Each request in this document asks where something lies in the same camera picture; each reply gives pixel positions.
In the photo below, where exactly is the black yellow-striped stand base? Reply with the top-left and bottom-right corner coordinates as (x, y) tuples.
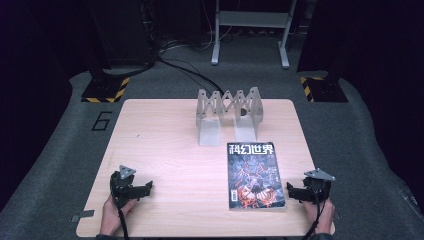
(299, 75), (349, 103)
(80, 76), (131, 104)

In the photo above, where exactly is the person's right hand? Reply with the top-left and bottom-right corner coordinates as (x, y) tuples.
(301, 198), (336, 235)

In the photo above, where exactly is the dark illustrated magazine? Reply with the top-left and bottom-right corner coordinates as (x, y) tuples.
(226, 141), (287, 211)

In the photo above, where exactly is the person's left hand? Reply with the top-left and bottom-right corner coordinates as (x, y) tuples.
(99, 194), (138, 236)

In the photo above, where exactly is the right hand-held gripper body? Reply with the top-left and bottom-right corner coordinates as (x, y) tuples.
(302, 168), (336, 205)

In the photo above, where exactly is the black floor cable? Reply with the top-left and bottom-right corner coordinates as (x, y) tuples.
(157, 57), (225, 96)

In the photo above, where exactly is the white metal stand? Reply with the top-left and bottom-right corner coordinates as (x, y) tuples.
(210, 0), (298, 70)

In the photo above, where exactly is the bundle of floor cables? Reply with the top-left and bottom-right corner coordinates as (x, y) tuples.
(156, 31), (214, 54)

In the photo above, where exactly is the right hand-held gripper black cable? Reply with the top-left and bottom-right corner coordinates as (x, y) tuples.
(301, 188), (329, 240)

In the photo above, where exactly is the grey expandable book rack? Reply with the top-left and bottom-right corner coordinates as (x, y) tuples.
(195, 86), (264, 147)

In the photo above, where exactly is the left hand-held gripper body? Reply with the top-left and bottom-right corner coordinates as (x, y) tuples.
(110, 165), (137, 209)

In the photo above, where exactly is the black equipment cabinet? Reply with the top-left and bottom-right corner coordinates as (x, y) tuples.
(84, 0), (158, 69)

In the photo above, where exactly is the hand-held gripper black cable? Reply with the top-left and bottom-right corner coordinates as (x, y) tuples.
(112, 194), (131, 240)
(301, 188), (329, 240)

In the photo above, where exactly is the left hand-held gripper black cable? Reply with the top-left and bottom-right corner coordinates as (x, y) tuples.
(112, 194), (131, 240)

